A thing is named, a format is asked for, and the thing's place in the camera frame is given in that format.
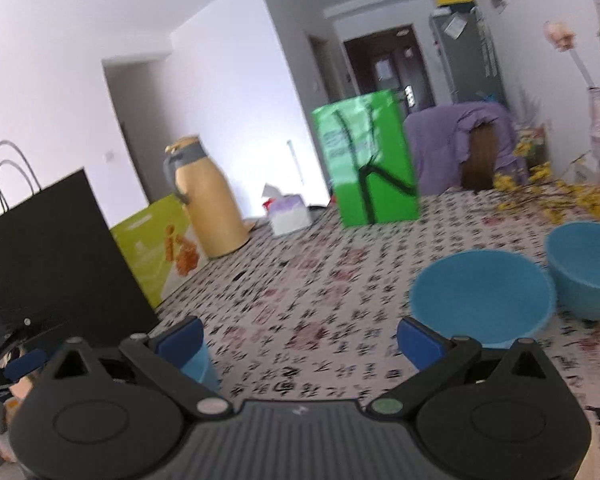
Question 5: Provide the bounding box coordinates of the yellow thermos jug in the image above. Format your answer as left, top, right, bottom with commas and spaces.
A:
163, 136, 249, 259

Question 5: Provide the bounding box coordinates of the dark entrance door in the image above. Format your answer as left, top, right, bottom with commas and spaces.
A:
343, 25, 436, 116

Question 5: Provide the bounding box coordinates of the purple tissue pack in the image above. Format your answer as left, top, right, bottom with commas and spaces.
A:
262, 184, 312, 237

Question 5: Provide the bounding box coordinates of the blue bowl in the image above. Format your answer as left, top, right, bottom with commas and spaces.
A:
181, 344, 220, 393
545, 221, 600, 321
410, 249, 557, 349

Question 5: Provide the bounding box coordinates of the black paper shopping bag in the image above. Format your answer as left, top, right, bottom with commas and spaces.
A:
0, 170, 158, 352

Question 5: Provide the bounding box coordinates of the patterned tablecloth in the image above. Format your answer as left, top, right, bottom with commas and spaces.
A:
149, 186, 600, 480

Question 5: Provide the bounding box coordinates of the yellow-green snack box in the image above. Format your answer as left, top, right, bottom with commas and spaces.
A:
110, 195, 208, 309

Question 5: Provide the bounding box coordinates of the grey refrigerator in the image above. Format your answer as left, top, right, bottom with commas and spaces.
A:
429, 3, 507, 105

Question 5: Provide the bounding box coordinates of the green paper shopping bag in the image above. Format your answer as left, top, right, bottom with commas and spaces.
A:
312, 90, 419, 228

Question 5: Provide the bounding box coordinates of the yellow flower branch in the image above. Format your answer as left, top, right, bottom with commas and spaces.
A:
492, 162, 600, 226

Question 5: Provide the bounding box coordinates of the wooden chair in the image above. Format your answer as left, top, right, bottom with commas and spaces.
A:
460, 124, 498, 192

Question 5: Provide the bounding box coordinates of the purple jacket on chair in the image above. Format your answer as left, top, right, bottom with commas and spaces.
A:
403, 101, 528, 196

